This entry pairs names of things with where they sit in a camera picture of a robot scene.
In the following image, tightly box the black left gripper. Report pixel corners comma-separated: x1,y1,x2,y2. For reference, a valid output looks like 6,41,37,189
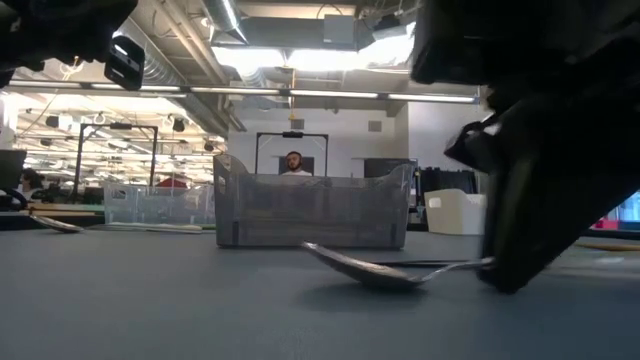
0,0,139,90

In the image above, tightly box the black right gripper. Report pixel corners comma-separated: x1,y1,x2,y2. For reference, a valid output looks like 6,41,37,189
410,0,640,295

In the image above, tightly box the gold cutlery piece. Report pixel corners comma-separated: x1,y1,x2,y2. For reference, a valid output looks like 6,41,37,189
574,241,640,252

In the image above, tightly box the gold spoon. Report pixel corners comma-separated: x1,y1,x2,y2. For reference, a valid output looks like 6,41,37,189
301,241,496,291

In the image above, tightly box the smoky grey plastic bin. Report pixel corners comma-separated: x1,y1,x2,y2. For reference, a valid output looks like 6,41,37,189
213,153,415,250

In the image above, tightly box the white plastic bin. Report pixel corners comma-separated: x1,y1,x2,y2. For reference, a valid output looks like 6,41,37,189
423,188,489,236

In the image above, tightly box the black monitor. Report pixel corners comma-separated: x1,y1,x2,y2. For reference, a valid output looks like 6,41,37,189
0,148,27,191

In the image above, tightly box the person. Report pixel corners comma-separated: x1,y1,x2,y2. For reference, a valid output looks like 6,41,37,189
279,150,314,177
18,168,46,201

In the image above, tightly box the black cabinet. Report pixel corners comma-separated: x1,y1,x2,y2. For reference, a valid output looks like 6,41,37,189
363,157,419,179

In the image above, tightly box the metal spoon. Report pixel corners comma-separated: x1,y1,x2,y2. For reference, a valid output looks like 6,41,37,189
28,213,85,235

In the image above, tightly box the clear plastic bin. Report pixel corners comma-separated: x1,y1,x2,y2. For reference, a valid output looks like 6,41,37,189
103,180,217,226

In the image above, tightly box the long ceiling light strip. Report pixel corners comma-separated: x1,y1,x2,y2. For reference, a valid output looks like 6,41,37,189
7,79,476,105

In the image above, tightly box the grey ceiling box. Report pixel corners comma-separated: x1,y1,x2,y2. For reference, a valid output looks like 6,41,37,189
322,13,357,47

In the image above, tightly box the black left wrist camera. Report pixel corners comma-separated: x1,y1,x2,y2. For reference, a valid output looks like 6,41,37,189
103,34,147,92

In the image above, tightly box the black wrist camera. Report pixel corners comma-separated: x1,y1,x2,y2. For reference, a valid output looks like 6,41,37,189
443,113,503,175
103,34,147,92

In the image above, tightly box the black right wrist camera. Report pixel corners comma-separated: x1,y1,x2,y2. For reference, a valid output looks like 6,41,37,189
443,113,503,175

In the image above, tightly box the black camera rig frame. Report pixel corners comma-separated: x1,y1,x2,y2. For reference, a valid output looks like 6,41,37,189
254,131,330,177
73,122,159,204

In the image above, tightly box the round silver air duct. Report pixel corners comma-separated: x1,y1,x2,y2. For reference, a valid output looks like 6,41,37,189
202,0,250,45

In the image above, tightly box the black table frame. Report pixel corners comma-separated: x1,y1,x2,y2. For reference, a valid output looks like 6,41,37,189
0,202,640,240

